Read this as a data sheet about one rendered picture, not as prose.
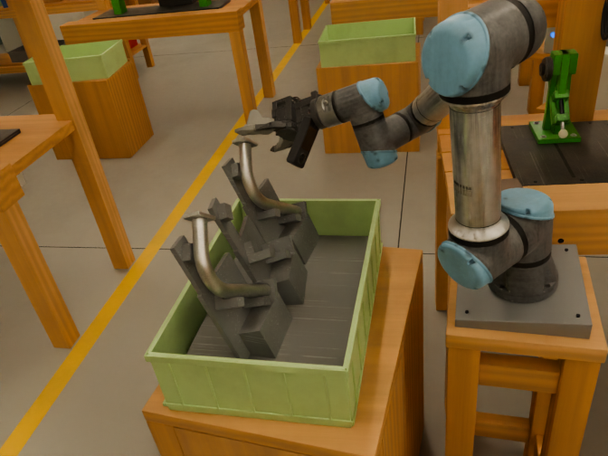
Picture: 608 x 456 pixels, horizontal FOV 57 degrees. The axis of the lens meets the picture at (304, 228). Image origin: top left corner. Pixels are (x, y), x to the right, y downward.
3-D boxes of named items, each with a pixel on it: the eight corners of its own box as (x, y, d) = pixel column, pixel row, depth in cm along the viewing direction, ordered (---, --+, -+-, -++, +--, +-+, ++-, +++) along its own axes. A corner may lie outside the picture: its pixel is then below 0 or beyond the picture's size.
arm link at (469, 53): (528, 270, 115) (536, -4, 85) (479, 307, 110) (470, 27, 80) (481, 247, 124) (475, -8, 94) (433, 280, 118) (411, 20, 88)
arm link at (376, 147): (417, 150, 127) (402, 105, 124) (380, 171, 123) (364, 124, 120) (396, 152, 134) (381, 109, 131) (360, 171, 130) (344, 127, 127)
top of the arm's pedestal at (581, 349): (604, 364, 115) (608, 350, 113) (445, 347, 124) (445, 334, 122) (584, 269, 140) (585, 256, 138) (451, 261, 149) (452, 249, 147)
